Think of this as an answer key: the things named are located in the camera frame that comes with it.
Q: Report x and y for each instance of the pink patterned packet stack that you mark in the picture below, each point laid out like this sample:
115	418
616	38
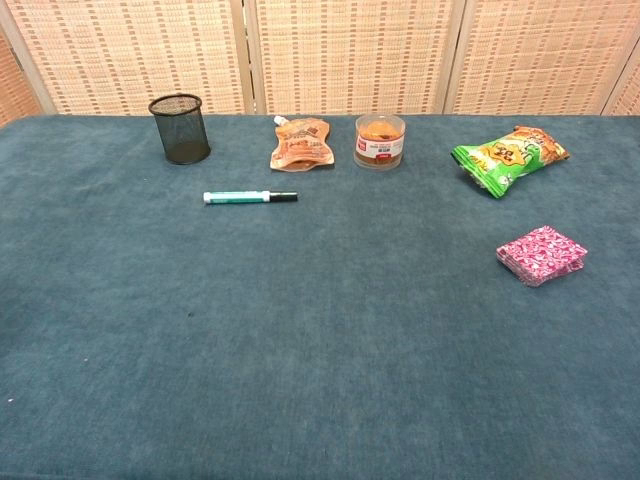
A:
541	255

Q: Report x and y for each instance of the teal tablecloth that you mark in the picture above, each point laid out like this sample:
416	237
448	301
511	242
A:
300	325

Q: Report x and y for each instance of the green white marker pen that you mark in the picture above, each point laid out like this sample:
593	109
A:
235	197

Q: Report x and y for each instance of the orange spout pouch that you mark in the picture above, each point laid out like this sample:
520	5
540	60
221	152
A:
301	145

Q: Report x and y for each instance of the clear plastic snack jar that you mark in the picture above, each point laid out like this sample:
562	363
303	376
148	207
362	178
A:
379	142

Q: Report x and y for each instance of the black mesh pen holder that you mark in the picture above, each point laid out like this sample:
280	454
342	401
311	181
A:
181	131

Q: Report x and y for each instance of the woven bamboo screen panel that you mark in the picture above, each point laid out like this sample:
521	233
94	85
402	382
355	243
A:
629	97
12	85
540	55
130	55
355	55

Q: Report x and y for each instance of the green orange snack bag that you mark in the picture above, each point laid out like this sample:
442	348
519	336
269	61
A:
505	162

